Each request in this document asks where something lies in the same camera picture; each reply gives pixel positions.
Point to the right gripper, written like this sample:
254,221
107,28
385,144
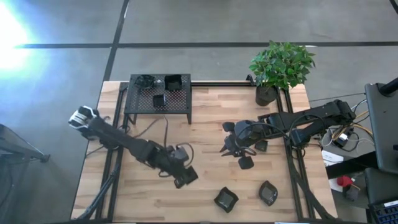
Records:
245,162

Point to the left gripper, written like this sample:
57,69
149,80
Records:
180,154

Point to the black leaf-shaped mini plate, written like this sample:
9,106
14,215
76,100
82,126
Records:
268,193

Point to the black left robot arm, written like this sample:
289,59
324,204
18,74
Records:
124,141

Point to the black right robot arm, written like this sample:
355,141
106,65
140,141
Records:
311,116

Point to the black perforated metal shelf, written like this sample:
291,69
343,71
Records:
140,102

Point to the black plant pot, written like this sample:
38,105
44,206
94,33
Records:
265,96

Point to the green leafy plant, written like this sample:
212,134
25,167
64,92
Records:
281,62

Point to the white power adapter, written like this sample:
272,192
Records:
343,137

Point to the small red object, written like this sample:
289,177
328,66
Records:
344,181

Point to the dark grey monitor panel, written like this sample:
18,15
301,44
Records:
384,130

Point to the black keyboard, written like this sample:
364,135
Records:
385,213

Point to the black cylindrical pole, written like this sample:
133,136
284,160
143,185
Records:
390,87

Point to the black aluminium table frame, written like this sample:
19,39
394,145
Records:
217,84

